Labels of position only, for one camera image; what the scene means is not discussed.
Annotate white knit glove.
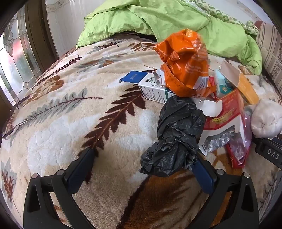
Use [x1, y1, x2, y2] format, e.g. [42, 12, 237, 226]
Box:
[245, 99, 281, 138]

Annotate orange ointment box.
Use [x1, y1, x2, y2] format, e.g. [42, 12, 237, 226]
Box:
[220, 61, 260, 105]

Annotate teal cartoon packet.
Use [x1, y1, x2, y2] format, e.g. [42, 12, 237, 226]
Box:
[215, 69, 234, 99]

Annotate black plastic bag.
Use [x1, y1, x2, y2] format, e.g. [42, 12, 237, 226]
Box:
[139, 96, 206, 177]

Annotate orange snack bag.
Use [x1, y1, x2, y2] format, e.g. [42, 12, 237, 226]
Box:
[154, 29, 216, 97]

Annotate white blue medicine box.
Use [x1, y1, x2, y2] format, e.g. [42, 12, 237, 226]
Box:
[120, 71, 175, 104]

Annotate red clear plastic bag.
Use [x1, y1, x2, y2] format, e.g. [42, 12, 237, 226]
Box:
[225, 112, 252, 168]

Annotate striped beige pillow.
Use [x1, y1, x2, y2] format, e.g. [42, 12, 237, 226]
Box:
[255, 20, 281, 94]

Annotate stained glass window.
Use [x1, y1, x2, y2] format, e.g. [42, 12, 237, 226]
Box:
[1, 7, 42, 105]

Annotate green quilt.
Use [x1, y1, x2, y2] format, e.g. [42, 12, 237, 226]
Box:
[77, 0, 262, 75]

